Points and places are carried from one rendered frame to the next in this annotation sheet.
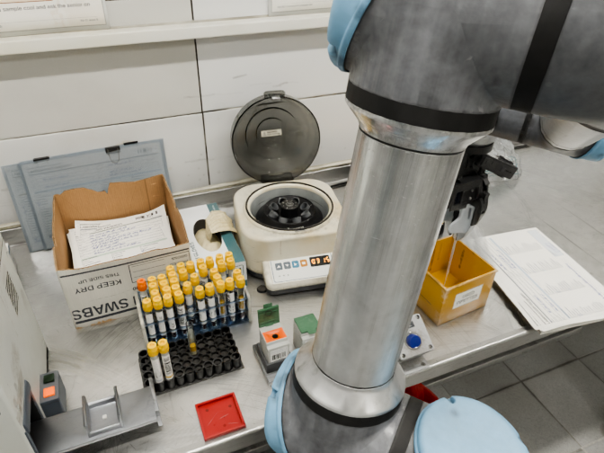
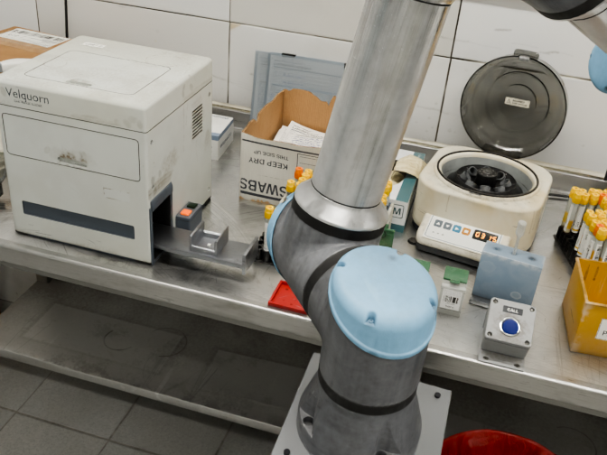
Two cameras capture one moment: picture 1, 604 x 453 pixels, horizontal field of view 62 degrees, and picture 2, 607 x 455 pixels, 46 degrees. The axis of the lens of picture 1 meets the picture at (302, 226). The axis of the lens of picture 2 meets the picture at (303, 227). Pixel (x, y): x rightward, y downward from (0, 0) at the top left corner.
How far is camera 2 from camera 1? 56 cm
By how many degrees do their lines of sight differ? 31
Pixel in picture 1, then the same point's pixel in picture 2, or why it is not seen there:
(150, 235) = not seen: hidden behind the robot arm
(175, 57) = not seen: outside the picture
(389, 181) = (368, 11)
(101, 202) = (320, 112)
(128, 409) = (228, 249)
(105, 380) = (231, 236)
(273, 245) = (440, 198)
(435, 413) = (376, 249)
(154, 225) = not seen: hidden behind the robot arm
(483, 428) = (405, 276)
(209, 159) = (443, 112)
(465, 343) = (586, 378)
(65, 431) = (178, 239)
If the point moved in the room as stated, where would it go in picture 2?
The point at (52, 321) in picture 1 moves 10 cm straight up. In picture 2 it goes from (227, 185) to (228, 143)
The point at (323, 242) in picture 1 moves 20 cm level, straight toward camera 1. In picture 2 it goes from (496, 217) to (434, 255)
